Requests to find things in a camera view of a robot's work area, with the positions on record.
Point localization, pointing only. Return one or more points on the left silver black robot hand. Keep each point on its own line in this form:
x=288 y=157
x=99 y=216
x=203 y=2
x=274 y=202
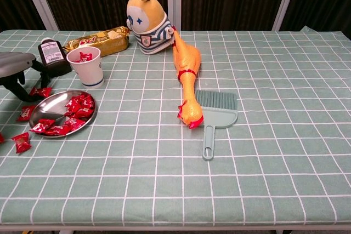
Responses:
x=13 y=64

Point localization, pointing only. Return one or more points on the red candy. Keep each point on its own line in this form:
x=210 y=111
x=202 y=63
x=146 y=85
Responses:
x=86 y=102
x=59 y=130
x=26 y=113
x=72 y=103
x=83 y=112
x=74 y=122
x=22 y=143
x=42 y=92
x=1 y=138
x=84 y=56
x=42 y=125

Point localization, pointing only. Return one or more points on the white paper cup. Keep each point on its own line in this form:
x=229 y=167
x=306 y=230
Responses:
x=87 y=72

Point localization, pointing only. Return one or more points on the brown medicine bottle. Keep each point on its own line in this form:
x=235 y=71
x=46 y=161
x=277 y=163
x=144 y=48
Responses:
x=55 y=53

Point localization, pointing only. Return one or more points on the round steel plate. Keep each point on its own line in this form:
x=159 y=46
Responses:
x=52 y=105

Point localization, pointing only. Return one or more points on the gold foil snack package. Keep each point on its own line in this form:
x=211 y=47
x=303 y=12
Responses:
x=109 y=42

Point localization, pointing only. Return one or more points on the orange plush toy striped shirt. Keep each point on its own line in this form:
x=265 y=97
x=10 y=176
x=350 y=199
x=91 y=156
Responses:
x=149 y=14

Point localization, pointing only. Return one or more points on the orange rubber chicken toy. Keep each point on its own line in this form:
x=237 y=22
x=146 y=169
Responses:
x=189 y=61

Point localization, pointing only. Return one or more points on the green mini brush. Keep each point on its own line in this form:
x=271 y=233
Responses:
x=216 y=99

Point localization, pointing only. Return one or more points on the green mini dustpan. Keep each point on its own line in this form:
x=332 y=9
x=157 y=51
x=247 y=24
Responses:
x=219 y=117

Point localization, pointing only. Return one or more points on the green checked tablecloth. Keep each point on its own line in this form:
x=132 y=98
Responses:
x=246 y=135

